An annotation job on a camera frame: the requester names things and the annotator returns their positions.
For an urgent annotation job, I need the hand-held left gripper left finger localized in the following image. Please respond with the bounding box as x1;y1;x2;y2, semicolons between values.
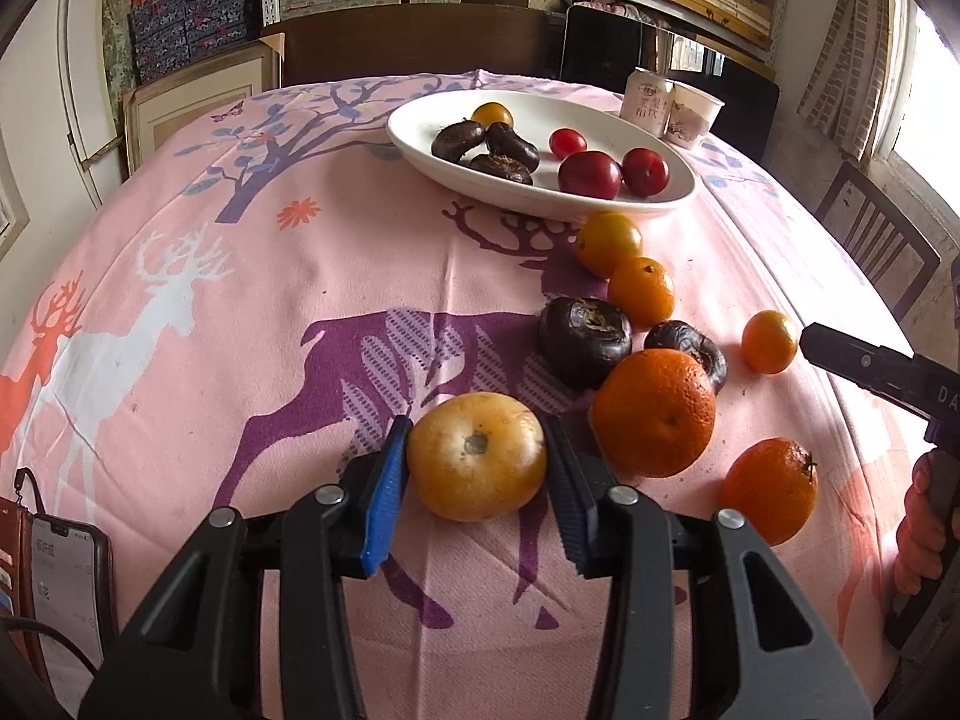
79;414;415;720

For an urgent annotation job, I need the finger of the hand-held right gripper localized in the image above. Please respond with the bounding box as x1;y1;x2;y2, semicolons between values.
799;322;920;403

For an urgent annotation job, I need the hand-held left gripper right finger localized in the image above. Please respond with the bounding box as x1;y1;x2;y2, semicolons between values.
544;414;875;720

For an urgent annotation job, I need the yellow plum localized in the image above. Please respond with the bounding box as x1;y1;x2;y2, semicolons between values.
406;392;548;523

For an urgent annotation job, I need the small red plum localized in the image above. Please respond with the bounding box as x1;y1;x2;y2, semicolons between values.
621;148;671;198

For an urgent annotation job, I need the large red plum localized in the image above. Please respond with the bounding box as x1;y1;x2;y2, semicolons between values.
557;151;624;200

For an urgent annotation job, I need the dark water chestnut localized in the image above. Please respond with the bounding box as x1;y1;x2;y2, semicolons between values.
431;120;488;163
643;320;728;395
538;297;633;391
469;153;535;187
486;122;541;170

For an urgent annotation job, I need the white oval plate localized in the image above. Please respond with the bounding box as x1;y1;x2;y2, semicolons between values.
386;92;698;221

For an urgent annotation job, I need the person's right hand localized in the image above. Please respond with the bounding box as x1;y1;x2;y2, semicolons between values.
896;450;950;596

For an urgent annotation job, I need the large orange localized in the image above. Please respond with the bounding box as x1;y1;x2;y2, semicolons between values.
591;349;717;479

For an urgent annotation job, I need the dark wooden chair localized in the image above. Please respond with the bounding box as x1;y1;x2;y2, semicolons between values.
814;159;943;325

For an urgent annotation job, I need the mandarin with stem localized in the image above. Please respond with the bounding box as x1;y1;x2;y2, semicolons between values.
721;438;819;547

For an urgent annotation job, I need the bright window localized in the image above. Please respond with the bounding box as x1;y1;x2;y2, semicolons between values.
885;0;960;192

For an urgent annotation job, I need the white paper cup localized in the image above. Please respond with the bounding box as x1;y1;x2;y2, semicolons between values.
666;82;725;149

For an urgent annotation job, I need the brick pattern curtain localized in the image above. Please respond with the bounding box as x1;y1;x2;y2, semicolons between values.
797;0;914;161

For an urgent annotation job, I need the black smartphone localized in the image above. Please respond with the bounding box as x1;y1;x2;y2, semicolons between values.
28;514;115;695

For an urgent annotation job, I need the white drink can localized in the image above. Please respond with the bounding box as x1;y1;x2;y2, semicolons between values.
619;67;674;137

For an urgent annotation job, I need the brown leather wallet case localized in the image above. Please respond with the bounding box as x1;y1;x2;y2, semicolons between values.
0;469;47;691

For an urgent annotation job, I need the black cabinet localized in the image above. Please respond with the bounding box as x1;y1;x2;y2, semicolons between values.
559;4;782;164

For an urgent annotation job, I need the brown wooden cabinet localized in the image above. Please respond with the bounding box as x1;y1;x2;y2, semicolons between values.
262;4;569;89

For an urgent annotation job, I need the white leaning board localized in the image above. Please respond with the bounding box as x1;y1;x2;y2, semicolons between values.
56;0;125;211

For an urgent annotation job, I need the stack of blue patterned boxes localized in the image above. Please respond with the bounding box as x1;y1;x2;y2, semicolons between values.
127;0;265;85

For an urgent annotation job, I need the black cable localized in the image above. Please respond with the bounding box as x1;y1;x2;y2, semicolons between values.
0;617;100;674

